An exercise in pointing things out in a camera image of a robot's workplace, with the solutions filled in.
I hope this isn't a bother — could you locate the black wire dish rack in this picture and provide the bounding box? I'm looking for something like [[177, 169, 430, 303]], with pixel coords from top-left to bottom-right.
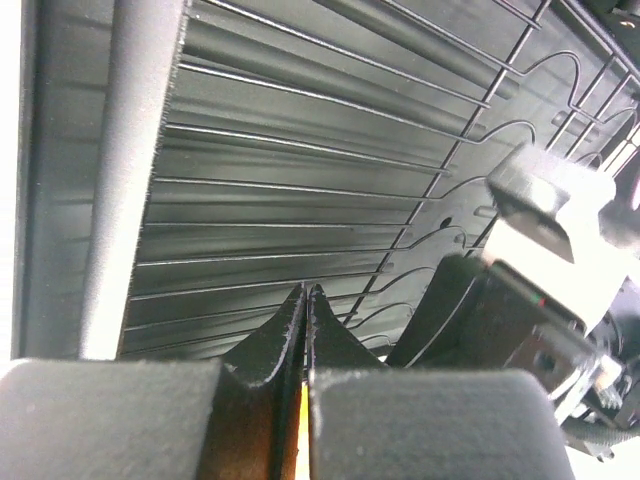
[[80, 1, 639, 360]]

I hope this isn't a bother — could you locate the black drip tray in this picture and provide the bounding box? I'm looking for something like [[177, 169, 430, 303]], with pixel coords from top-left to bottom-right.
[[10, 1, 639, 359]]

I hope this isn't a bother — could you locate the orange bowl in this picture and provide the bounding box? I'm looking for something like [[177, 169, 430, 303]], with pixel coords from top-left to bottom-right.
[[294, 383, 310, 480]]

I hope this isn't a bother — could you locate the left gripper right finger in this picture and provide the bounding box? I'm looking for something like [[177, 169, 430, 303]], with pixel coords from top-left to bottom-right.
[[307, 285, 574, 479]]

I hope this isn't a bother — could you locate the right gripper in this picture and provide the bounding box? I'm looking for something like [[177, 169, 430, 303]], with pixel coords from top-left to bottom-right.
[[387, 255, 639, 430]]

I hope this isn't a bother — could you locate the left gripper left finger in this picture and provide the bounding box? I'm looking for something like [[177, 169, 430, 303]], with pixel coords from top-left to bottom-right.
[[1, 286, 306, 479]]

